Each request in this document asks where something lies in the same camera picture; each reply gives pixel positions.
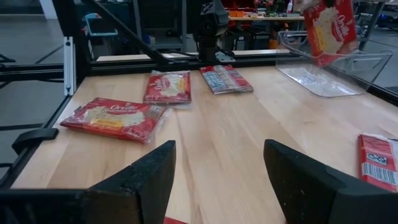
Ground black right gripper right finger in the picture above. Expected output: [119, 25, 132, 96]
[263, 139, 398, 224]

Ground black aluminium table frame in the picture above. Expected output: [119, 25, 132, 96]
[0, 0, 398, 190]

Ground silver aluminium post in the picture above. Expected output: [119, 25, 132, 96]
[63, 36, 77, 96]

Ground red popcorn bag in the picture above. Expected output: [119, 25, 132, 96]
[303, 0, 359, 68]
[163, 217, 189, 224]
[142, 70, 193, 110]
[199, 64, 255, 95]
[59, 97, 172, 144]
[357, 133, 398, 193]

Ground black table edge bracket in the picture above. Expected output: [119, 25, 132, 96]
[11, 127, 60, 156]

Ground clear plastic basket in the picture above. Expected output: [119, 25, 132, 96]
[275, 30, 394, 99]

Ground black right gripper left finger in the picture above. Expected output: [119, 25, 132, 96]
[0, 139, 177, 224]

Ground light blue chair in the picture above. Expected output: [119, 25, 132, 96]
[81, 12, 119, 37]

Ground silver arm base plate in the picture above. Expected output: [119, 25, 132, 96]
[214, 51, 236, 63]

